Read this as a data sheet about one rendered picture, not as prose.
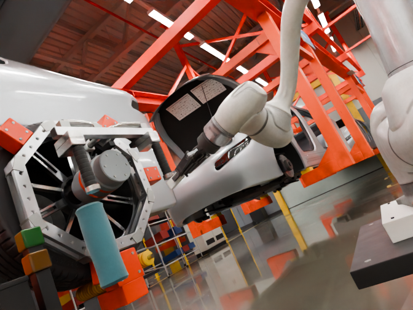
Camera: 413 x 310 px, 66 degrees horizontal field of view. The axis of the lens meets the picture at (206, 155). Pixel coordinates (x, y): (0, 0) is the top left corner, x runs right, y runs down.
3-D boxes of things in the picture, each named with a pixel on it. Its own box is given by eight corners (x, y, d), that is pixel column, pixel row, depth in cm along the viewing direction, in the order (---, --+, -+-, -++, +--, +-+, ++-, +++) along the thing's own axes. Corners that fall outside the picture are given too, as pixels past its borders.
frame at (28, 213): (160, 235, 141) (117, 129, 153) (169, 230, 137) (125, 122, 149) (36, 283, 96) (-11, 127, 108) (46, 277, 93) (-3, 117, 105)
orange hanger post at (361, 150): (339, 171, 606) (280, 64, 660) (375, 154, 571) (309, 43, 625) (337, 171, 593) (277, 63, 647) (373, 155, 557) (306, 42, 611)
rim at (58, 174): (121, 251, 152) (88, 158, 164) (151, 235, 140) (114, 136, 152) (7, 293, 111) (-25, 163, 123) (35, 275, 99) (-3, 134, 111)
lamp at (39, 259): (45, 270, 67) (39, 253, 68) (53, 266, 65) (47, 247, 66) (25, 278, 64) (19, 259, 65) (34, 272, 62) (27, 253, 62)
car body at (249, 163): (288, 187, 827) (260, 134, 862) (357, 154, 729) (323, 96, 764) (155, 241, 419) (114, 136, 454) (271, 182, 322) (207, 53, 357)
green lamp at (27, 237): (37, 248, 68) (32, 230, 69) (46, 242, 66) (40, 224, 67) (18, 254, 65) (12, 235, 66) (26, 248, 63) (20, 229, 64)
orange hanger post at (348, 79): (370, 157, 952) (330, 88, 1006) (394, 146, 916) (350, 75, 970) (369, 157, 939) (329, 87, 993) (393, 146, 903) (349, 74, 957)
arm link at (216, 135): (208, 114, 96) (196, 127, 98) (227, 135, 93) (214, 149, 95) (222, 115, 103) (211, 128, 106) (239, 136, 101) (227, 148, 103)
